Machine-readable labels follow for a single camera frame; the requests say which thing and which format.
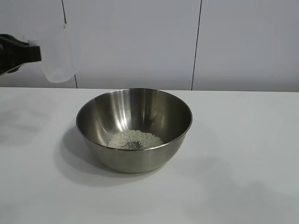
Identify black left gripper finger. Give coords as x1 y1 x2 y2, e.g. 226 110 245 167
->
0 34 43 69
0 62 22 76

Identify stainless steel mixing bowl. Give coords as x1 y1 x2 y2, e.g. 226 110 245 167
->
75 88 193 174

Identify white rice grains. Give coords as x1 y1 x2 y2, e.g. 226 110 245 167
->
107 129 164 149

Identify translucent plastic measuring cup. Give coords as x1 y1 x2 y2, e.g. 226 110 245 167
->
25 22 77 84

